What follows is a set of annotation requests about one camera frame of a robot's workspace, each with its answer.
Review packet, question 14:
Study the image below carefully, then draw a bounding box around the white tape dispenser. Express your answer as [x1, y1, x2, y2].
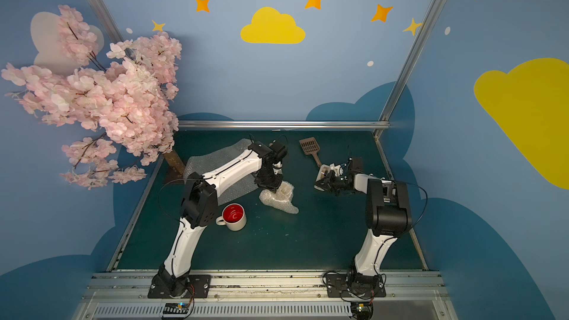
[314, 164, 340, 192]

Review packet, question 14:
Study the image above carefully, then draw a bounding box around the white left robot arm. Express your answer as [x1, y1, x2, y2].
[148, 141, 287, 299]

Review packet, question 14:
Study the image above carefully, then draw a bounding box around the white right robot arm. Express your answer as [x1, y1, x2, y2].
[316, 173, 413, 300]

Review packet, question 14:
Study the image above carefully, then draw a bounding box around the white mug red interior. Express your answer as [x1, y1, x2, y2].
[216, 203, 247, 232]

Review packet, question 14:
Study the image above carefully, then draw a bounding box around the brown slotted scoop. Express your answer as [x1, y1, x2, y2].
[299, 137, 322, 167]

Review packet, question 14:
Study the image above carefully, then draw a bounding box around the right circuit board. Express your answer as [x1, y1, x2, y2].
[350, 302, 374, 320]

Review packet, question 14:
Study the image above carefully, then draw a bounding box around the circuit board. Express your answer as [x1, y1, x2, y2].
[161, 302, 191, 319]
[350, 302, 374, 320]

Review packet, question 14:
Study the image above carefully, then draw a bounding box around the pink cherry blossom tree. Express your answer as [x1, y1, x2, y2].
[1, 5, 182, 189]

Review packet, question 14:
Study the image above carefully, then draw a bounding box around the left circuit board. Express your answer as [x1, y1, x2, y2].
[161, 302, 191, 319]

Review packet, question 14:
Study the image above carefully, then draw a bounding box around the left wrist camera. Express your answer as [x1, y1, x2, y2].
[269, 140, 288, 165]

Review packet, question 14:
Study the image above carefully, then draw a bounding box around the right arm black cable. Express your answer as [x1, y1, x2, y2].
[399, 181, 428, 232]

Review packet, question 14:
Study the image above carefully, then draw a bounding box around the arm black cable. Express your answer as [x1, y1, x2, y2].
[399, 181, 428, 232]
[156, 178, 192, 228]

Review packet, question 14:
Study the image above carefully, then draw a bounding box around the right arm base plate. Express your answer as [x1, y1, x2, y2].
[322, 272, 386, 300]

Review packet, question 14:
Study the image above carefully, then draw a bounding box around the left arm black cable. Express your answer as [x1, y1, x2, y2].
[156, 178, 192, 228]

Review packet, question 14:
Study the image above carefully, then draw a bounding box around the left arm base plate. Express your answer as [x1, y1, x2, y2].
[148, 274, 212, 299]

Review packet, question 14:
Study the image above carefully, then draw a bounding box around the aluminium front rail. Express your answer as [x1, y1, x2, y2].
[73, 271, 458, 319]

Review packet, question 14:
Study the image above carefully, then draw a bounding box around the right aluminium frame post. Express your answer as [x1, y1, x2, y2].
[373, 0, 447, 142]

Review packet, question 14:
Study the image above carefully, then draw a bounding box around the aluminium frame post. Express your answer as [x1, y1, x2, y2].
[87, 0, 124, 43]
[373, 0, 447, 142]

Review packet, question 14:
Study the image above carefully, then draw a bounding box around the left aluminium frame post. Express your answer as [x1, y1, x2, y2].
[87, 0, 124, 43]

